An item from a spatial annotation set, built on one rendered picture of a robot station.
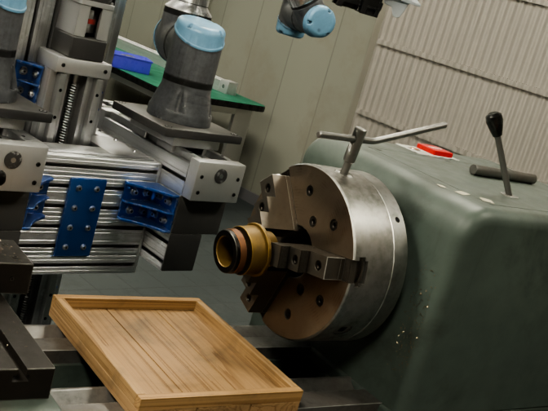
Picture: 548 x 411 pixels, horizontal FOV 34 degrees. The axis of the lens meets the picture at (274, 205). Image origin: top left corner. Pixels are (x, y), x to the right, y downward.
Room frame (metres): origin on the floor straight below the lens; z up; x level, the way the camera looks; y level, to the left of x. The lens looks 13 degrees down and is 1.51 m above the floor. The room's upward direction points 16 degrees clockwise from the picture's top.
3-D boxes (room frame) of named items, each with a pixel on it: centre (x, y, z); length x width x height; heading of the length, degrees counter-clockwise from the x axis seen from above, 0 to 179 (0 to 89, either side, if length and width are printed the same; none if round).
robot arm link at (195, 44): (2.07, 0.27, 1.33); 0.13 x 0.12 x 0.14; 24
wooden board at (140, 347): (1.41, 0.10, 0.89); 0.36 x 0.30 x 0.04; 38
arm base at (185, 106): (2.06, 0.27, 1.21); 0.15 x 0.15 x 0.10
